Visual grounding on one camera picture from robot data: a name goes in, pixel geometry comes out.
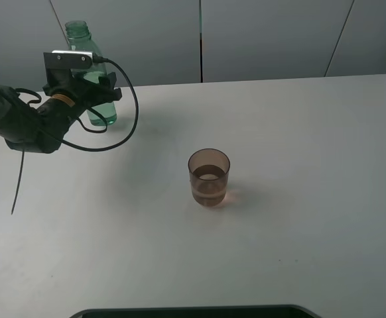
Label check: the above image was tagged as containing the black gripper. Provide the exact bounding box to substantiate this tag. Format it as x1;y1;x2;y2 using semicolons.
42;68;121;109

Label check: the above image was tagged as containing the green transparent plastic bottle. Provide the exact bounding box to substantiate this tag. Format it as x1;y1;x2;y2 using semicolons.
65;21;117;125

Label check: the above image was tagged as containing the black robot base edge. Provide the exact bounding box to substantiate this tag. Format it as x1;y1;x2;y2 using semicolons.
72;305;319;318

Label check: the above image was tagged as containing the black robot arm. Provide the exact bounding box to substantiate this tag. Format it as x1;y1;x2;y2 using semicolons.
0;69;122;154

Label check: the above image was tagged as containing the pink transparent cup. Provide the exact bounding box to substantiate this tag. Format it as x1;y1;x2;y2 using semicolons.
188;148;231;207

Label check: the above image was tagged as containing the black camera cable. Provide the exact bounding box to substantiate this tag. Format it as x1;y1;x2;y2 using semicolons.
0;56;140;215

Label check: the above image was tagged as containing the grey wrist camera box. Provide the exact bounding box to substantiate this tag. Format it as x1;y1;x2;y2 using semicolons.
43;50;94;70

